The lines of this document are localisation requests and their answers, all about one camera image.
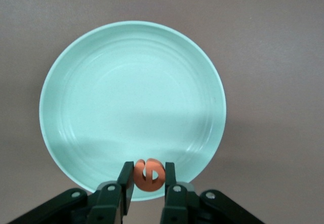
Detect orange foam letter e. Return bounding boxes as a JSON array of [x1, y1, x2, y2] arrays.
[[133, 158, 167, 192]]

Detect green plate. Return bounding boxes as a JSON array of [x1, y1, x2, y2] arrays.
[[39, 20, 227, 201]]

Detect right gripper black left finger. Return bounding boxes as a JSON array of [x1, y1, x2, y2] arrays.
[[7, 161, 135, 224]]

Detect brown paper table cover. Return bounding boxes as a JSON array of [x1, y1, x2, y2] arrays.
[[0, 0, 324, 224]]

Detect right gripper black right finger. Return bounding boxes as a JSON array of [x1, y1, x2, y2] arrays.
[[160, 162, 266, 224]]

